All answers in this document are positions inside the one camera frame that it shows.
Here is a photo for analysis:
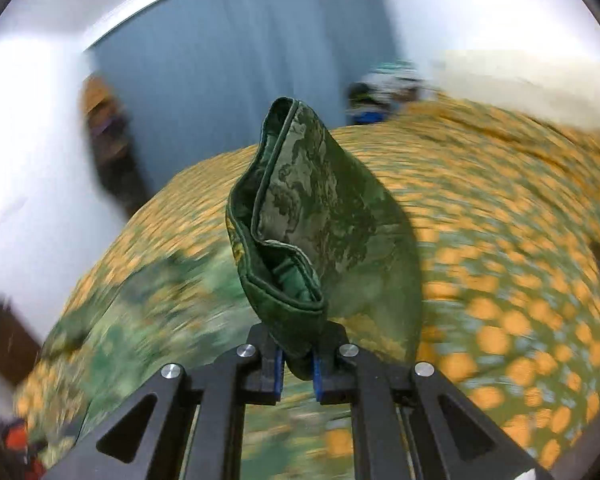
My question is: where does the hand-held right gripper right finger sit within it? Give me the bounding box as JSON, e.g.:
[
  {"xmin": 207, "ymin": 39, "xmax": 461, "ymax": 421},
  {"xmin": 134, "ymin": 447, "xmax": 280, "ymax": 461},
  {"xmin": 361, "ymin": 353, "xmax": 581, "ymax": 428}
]
[{"xmin": 312, "ymin": 322, "xmax": 556, "ymax": 480}]

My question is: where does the blue curtain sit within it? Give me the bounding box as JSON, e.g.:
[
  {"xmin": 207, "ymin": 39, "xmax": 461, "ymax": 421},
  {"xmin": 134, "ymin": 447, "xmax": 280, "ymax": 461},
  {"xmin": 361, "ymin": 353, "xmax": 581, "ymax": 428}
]
[{"xmin": 87, "ymin": 0, "xmax": 401, "ymax": 196}]

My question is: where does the orange floral green bedspread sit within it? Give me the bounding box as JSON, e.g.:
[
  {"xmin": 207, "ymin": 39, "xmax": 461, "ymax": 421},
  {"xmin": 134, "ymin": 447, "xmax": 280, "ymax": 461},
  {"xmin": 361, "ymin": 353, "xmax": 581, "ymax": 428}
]
[{"xmin": 12, "ymin": 92, "xmax": 600, "ymax": 480}]

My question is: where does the orange red object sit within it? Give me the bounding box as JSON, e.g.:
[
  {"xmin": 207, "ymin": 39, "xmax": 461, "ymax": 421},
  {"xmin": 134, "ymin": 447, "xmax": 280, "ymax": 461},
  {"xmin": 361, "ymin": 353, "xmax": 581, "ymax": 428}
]
[{"xmin": 0, "ymin": 420, "xmax": 46, "ymax": 480}]

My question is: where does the cream pillow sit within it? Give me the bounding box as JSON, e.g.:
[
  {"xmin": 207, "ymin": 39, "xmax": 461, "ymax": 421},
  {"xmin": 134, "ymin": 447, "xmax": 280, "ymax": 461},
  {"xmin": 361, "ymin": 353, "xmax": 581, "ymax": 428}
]
[{"xmin": 430, "ymin": 50, "xmax": 600, "ymax": 136}]

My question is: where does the brown wooden panel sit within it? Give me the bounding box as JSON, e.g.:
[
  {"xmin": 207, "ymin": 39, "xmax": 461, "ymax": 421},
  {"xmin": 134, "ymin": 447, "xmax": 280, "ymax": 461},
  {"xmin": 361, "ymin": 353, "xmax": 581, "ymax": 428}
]
[{"xmin": 0, "ymin": 285, "xmax": 43, "ymax": 386}]

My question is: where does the wooden furniture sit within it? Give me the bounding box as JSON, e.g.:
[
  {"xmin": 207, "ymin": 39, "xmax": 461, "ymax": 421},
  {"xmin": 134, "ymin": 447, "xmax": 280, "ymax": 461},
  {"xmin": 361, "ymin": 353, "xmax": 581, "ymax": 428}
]
[{"xmin": 80, "ymin": 75, "xmax": 151, "ymax": 218}]

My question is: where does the pile of clothes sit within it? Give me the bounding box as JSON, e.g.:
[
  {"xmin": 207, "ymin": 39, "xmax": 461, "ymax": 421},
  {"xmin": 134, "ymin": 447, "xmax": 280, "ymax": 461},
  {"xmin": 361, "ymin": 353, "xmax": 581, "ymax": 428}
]
[{"xmin": 347, "ymin": 60, "xmax": 431, "ymax": 126}]

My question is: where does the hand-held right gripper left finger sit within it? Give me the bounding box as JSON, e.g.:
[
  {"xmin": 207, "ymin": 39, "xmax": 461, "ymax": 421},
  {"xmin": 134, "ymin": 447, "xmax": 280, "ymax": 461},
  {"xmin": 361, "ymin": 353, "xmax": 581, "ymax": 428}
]
[{"xmin": 42, "ymin": 322, "xmax": 286, "ymax": 480}]

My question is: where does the green printed garment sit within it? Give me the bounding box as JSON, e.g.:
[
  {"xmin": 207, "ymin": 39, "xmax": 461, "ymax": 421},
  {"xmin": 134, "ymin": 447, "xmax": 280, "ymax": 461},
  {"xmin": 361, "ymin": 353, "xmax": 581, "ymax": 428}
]
[{"xmin": 40, "ymin": 97, "xmax": 423, "ymax": 480}]

